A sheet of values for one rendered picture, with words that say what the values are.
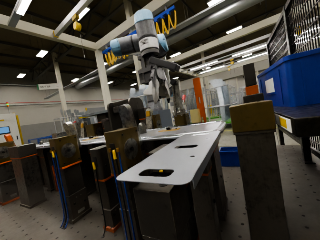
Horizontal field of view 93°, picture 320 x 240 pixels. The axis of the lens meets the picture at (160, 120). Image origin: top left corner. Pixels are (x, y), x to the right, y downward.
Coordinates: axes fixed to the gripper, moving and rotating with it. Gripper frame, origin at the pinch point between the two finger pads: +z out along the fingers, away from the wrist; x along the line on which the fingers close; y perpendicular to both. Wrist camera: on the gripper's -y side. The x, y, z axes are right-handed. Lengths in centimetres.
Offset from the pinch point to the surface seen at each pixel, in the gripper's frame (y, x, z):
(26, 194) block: 78, 20, 32
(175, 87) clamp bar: 0.0, -15.8, -6.8
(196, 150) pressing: -18.0, 29.3, 11.9
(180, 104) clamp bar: -1.4, -13.5, 1.8
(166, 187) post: -16.9, 39.6, 13.2
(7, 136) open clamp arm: 104, 15, 0
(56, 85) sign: 1134, -618, -359
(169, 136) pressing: -5.1, 11.7, 12.1
